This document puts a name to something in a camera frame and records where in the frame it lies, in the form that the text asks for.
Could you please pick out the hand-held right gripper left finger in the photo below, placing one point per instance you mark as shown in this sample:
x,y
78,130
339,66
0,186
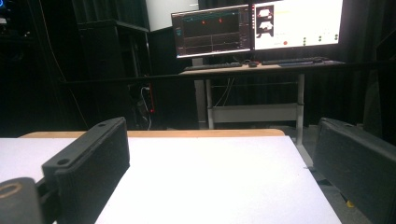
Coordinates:
x,y
90,168

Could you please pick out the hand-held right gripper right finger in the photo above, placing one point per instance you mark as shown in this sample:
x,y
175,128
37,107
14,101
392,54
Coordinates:
x,y
358,165

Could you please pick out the power strip with red lights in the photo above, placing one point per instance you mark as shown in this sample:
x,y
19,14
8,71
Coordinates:
x,y
151,98

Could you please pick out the black equipment cabinet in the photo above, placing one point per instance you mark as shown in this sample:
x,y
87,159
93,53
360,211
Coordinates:
x,y
113,71

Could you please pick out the white-legged standing desk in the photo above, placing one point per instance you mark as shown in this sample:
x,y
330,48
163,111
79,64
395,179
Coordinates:
x,y
255,112

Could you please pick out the white table cover sheet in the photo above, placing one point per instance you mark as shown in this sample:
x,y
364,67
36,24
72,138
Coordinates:
x,y
211,180

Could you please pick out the black computer keyboard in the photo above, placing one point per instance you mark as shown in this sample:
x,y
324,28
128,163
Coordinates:
x,y
213,66
292,61

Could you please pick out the black computer mouse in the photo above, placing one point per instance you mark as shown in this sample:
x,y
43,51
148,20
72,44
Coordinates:
x,y
252,64

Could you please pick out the white-screen computer monitor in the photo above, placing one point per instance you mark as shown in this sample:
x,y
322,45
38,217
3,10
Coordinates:
x,y
297,23

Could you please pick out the dark-screen computer monitor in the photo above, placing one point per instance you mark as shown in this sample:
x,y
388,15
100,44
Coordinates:
x,y
211,31

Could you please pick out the black horizontal rail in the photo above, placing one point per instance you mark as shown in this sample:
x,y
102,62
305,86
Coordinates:
x,y
218,73

